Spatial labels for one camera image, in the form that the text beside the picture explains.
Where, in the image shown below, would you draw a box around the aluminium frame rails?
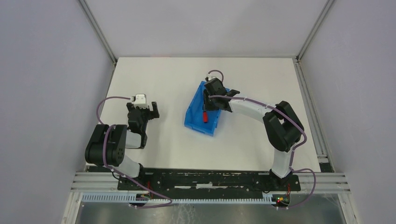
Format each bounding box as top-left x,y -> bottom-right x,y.
71,172 -> 119,192

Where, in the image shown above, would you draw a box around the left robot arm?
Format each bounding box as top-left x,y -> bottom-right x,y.
85,101 -> 160,178

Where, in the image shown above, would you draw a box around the white slotted cable duct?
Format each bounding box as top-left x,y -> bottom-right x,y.
81,192 -> 276,205

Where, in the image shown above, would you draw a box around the blue plastic bin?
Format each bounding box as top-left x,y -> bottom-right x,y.
184,81 -> 221,137

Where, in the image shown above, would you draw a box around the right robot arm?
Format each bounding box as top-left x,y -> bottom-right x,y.
204,77 -> 307,182

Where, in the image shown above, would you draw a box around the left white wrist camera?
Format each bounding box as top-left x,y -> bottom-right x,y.
131,94 -> 149,109

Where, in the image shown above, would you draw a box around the red handled screwdriver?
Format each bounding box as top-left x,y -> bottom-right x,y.
202,111 -> 208,123

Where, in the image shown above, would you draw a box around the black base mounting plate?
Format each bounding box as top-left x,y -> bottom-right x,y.
117,167 -> 301,200

